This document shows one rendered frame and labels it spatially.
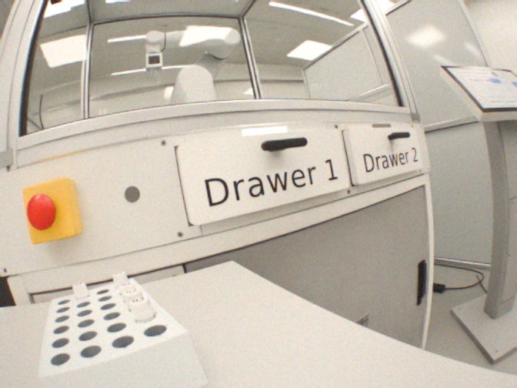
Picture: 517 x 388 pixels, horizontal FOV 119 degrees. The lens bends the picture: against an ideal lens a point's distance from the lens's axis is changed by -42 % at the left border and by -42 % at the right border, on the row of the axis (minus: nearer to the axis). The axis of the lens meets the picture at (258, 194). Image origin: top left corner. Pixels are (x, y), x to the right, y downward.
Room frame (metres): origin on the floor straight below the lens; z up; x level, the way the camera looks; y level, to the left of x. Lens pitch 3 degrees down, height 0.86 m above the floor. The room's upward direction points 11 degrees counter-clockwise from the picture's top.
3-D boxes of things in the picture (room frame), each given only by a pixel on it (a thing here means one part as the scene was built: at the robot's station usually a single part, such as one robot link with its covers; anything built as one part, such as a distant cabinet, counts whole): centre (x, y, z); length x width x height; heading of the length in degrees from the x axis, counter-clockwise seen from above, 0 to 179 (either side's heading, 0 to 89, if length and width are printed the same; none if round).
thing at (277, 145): (0.38, -0.05, 0.91); 0.07 x 0.04 x 0.01; 116
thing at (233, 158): (0.40, -0.03, 0.87); 0.29 x 0.02 x 0.11; 116
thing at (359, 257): (0.85, 0.13, 0.40); 1.03 x 0.95 x 0.80; 116
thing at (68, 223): (0.24, 0.26, 0.88); 0.07 x 0.05 x 0.07; 116
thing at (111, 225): (0.85, 0.14, 0.87); 1.02 x 0.95 x 0.14; 116
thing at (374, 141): (0.54, -0.32, 0.87); 0.29 x 0.02 x 0.11; 116
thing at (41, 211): (0.21, 0.24, 0.88); 0.04 x 0.03 x 0.04; 116
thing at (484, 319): (0.63, -1.06, 0.51); 0.50 x 0.45 x 1.02; 168
